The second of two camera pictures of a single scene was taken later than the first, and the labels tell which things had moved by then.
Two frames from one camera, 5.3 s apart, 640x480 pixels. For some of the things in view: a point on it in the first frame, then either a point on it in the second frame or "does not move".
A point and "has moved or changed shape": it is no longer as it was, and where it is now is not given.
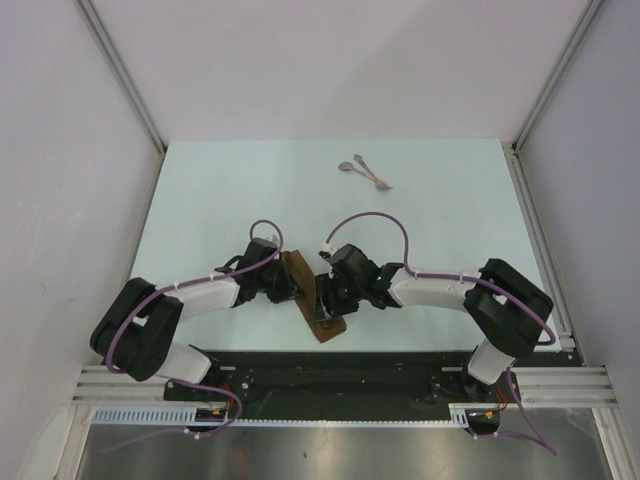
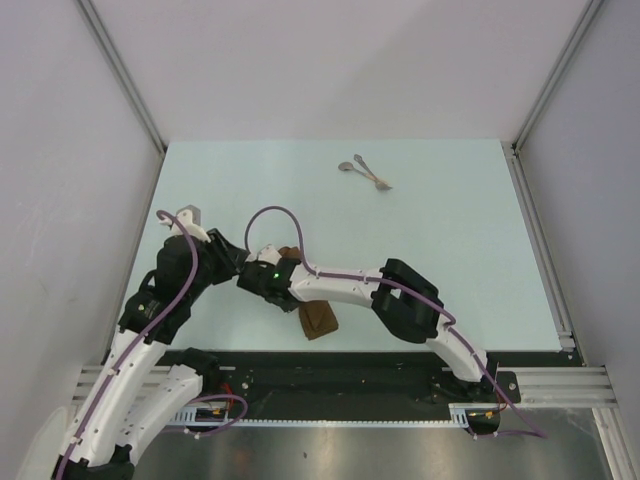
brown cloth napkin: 304,285 has moved or changed shape
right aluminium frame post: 519,172 does not move
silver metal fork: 378,184 does not move
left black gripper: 285,291 -> 230,256
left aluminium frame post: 128,82 does not move
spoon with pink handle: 348,166 does not move
